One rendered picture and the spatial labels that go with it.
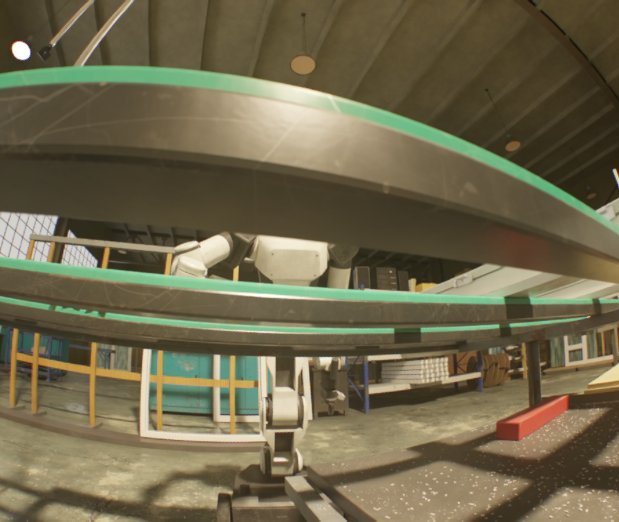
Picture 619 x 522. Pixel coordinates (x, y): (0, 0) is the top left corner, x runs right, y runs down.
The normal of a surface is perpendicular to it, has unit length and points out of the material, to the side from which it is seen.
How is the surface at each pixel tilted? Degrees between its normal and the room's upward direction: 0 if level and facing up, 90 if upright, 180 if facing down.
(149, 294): 90
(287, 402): 89
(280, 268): 125
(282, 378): 103
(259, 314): 90
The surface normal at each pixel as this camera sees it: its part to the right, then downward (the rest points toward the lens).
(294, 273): 0.23, 0.29
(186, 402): 0.32, -0.31
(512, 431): -0.92, -0.11
